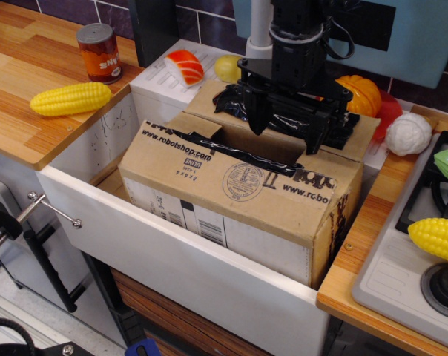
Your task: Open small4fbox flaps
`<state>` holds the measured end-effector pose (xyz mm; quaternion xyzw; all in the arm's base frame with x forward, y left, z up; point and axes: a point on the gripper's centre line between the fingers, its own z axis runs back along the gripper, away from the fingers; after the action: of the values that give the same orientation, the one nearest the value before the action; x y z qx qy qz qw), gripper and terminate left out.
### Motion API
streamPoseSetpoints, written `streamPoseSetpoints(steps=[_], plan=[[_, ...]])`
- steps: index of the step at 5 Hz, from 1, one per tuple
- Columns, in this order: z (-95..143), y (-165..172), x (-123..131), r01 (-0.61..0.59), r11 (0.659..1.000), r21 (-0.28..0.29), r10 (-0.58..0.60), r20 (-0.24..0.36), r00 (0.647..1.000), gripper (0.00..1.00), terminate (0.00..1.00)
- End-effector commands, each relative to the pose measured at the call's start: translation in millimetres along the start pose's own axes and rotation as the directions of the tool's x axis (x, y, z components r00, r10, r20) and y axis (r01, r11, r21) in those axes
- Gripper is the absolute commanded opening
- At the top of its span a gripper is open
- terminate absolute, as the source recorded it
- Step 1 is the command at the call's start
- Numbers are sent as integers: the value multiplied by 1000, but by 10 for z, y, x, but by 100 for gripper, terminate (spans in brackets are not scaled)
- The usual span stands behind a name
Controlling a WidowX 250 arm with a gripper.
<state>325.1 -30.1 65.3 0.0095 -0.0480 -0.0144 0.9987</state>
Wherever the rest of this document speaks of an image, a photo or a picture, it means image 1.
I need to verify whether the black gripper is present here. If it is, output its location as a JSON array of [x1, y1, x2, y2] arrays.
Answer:
[[238, 22, 353, 155]]

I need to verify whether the brown cardboard box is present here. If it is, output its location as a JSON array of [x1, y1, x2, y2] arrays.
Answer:
[[119, 80, 379, 288]]

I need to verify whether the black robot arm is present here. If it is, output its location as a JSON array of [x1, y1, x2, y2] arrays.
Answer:
[[238, 1, 353, 155]]

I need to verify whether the white toy faucet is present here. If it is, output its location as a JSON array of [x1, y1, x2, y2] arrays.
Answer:
[[246, 0, 273, 59]]

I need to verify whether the yellow toy potato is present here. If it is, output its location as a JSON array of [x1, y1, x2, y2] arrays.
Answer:
[[214, 55, 241, 84]]

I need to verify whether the orange toy pumpkin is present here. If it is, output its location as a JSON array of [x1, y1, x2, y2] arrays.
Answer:
[[336, 75, 382, 118]]

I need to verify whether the red plate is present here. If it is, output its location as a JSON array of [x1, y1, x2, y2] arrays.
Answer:
[[372, 90, 403, 140]]

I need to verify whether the salmon sushi toy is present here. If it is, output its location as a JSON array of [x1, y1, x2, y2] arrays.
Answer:
[[164, 50, 205, 88]]

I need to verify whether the white toy garlic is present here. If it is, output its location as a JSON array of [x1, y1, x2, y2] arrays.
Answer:
[[385, 113, 432, 156]]

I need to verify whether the teal toy microwave panel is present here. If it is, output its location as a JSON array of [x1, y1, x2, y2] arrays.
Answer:
[[231, 0, 448, 90]]

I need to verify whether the yellow toy corn right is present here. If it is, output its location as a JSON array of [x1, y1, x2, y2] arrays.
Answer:
[[408, 218, 448, 261]]

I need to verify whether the yellow toy corn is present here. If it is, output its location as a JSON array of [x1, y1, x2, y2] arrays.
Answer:
[[30, 82, 112, 116], [408, 218, 448, 261]]

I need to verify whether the brown toy beans can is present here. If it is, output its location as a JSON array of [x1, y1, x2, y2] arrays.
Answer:
[[76, 23, 123, 85]]

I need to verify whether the yellow toy corn left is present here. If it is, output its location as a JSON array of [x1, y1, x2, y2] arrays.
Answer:
[[30, 82, 112, 116]]

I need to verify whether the white toy sink basin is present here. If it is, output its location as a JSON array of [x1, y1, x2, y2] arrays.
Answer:
[[38, 40, 330, 355]]

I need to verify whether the black stove knob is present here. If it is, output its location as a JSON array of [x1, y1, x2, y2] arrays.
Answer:
[[421, 263, 448, 317]]

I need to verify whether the silver metal clamp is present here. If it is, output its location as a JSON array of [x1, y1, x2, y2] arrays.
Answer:
[[0, 191, 82, 247]]

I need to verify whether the black oven door handle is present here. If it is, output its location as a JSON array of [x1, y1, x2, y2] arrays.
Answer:
[[24, 230, 77, 312]]

